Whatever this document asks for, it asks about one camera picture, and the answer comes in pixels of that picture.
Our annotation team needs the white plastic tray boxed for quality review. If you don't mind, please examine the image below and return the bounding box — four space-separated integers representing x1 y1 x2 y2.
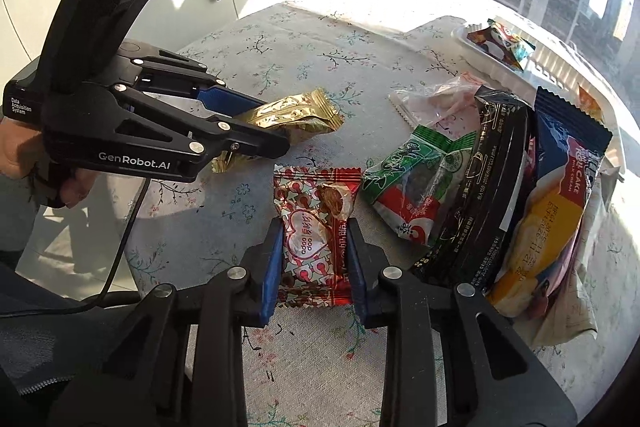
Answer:
450 19 628 188

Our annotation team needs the person's left hand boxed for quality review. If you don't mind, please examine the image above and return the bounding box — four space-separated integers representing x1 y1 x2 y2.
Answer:
0 119 98 208

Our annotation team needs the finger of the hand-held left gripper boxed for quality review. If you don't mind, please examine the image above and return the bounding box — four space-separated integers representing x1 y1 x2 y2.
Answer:
97 82 292 160
120 41 268 118

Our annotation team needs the person's dark clothing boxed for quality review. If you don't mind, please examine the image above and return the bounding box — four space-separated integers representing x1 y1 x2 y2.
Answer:
0 249 146 427

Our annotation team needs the gold foil snack packet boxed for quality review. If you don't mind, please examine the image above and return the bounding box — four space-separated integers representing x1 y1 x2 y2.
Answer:
210 88 346 172

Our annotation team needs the green snack packet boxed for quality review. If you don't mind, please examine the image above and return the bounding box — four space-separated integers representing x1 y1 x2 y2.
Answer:
361 124 478 248

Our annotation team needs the long black snack packet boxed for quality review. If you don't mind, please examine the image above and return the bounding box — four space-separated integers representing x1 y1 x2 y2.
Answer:
410 87 538 295

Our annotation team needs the blue cake packet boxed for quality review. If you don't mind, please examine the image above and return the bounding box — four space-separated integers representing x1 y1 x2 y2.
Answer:
485 86 613 318

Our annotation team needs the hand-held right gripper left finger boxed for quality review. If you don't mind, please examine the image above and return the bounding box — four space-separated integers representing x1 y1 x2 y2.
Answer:
50 219 286 427

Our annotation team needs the colourful cartoon snack packet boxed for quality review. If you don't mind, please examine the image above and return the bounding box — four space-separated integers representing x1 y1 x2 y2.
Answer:
465 19 537 72

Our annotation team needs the translucent white snack packet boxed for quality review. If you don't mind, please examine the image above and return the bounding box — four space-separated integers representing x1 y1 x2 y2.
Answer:
525 192 601 348

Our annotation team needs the black cable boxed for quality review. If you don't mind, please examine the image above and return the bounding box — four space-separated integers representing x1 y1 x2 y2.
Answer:
0 179 151 320

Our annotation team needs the floral tablecloth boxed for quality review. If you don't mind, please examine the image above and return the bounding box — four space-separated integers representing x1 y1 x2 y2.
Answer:
117 0 640 427

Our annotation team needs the clear pink snack packet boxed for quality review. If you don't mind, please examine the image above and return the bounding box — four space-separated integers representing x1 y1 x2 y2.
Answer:
389 74 488 138

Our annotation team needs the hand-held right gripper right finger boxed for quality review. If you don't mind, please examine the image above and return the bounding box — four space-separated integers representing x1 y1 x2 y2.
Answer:
346 218 576 427

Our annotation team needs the red heart-print snack packet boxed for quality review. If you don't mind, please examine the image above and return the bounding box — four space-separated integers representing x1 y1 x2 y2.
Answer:
272 166 363 308

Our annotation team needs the orange snack packet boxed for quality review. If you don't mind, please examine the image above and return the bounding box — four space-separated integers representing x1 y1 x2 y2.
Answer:
577 84 606 122

